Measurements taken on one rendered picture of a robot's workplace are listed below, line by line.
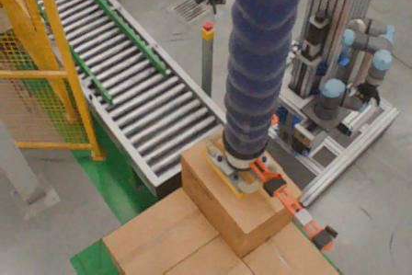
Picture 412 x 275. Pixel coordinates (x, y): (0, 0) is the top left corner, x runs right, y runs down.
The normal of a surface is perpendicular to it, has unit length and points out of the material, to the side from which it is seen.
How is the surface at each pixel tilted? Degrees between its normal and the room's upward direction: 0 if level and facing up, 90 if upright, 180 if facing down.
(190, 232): 0
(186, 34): 0
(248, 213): 0
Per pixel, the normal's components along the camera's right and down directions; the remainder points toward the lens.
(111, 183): 0.01, -0.56
